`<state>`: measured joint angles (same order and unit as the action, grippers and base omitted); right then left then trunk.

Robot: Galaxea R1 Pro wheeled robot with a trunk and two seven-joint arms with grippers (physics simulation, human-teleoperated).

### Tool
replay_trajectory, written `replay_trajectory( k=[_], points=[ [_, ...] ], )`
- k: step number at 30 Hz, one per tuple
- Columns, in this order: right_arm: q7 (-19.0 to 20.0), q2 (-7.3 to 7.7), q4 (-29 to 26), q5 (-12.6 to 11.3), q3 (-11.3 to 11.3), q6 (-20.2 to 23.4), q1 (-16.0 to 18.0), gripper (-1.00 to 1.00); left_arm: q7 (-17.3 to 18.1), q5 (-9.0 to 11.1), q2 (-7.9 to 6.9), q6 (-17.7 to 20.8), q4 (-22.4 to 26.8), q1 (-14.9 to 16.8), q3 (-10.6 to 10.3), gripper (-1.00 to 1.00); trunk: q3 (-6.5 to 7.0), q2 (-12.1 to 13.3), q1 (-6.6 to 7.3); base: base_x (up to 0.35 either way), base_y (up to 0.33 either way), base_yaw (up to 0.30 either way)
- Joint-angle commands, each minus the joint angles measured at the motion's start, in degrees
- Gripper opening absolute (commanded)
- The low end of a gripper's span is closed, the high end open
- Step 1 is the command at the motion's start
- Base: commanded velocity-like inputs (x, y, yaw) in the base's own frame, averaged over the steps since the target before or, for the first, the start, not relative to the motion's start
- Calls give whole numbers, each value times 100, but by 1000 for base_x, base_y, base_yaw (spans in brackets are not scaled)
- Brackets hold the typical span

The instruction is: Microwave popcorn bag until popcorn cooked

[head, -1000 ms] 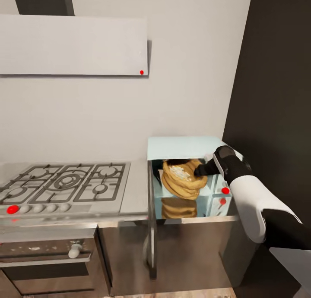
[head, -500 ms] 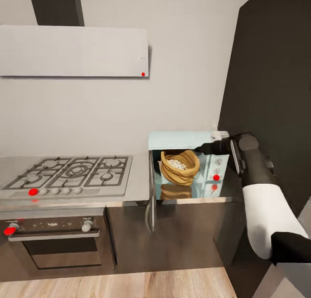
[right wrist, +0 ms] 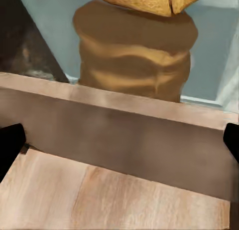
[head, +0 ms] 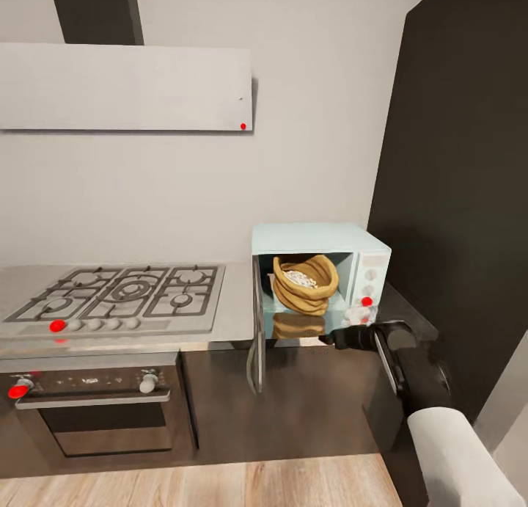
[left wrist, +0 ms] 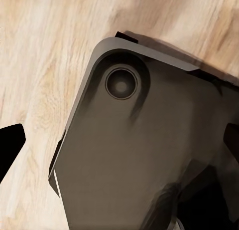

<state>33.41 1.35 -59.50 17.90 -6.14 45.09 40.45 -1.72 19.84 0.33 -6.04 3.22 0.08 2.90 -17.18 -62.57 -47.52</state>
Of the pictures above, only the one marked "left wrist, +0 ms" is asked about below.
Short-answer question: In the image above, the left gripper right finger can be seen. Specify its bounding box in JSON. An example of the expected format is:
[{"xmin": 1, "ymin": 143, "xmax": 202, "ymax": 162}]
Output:
[{"xmin": 223, "ymin": 123, "xmax": 239, "ymax": 163}]

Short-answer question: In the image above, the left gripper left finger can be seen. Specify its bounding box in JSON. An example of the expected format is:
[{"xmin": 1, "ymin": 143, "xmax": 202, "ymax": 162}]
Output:
[{"xmin": 0, "ymin": 123, "xmax": 26, "ymax": 183}]

